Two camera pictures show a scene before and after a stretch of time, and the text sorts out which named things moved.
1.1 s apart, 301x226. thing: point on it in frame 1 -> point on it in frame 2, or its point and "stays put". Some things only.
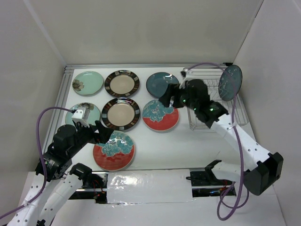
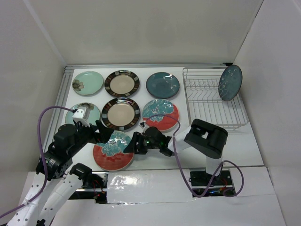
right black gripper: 175,96 -> 140,143
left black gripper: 102,136 stays put
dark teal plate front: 230,82 stays put
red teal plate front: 118,153 stays put
